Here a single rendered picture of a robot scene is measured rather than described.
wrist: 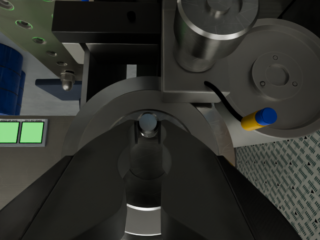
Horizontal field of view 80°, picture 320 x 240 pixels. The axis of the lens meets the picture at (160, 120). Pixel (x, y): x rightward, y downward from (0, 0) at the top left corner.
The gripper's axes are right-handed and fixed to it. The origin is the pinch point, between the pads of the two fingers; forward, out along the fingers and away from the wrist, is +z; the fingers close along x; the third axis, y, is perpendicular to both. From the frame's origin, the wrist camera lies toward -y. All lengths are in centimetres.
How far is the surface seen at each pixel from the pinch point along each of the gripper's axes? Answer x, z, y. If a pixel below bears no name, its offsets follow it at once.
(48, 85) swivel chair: -102, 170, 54
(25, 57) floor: -161, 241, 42
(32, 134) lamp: -29.9, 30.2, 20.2
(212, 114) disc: 5.6, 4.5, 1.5
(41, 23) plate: -18.5, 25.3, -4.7
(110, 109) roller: -3.3, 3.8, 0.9
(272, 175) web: 17.5, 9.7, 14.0
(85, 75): -6.1, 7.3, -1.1
